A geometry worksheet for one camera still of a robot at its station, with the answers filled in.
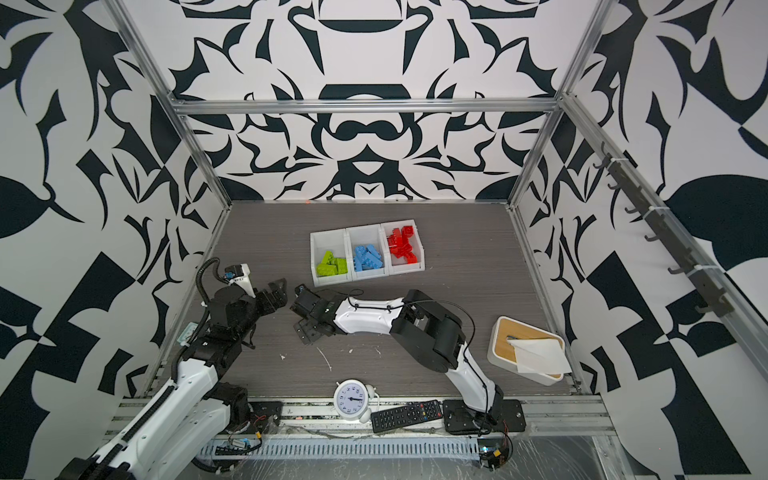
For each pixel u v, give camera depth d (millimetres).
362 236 1018
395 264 971
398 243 1018
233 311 615
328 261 1004
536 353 799
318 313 687
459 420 737
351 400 745
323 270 965
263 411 759
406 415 736
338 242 1042
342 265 993
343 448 713
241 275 723
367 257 961
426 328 541
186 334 850
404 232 1044
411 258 986
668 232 552
